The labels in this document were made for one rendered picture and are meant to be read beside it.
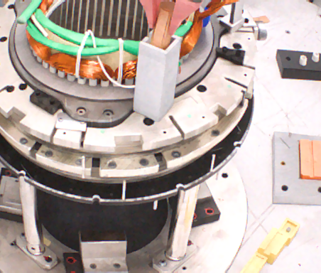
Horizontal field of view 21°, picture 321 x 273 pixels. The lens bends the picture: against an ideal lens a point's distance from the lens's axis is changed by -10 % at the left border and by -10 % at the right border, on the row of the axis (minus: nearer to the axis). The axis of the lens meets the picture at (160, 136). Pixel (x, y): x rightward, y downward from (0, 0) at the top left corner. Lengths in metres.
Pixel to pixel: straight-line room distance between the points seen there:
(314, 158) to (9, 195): 0.44
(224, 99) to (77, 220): 0.35
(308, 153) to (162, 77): 0.48
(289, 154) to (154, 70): 0.48
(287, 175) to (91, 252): 0.33
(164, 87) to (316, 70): 0.60
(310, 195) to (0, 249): 0.45
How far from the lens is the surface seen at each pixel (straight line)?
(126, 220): 1.18
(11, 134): 0.90
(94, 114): 0.86
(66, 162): 0.87
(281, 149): 1.27
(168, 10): 0.78
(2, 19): 0.98
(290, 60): 1.40
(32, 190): 0.99
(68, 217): 1.18
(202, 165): 0.93
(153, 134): 0.85
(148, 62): 0.82
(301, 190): 1.22
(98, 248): 1.05
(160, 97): 0.84
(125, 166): 0.87
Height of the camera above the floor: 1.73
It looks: 48 degrees down
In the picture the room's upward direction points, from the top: 7 degrees clockwise
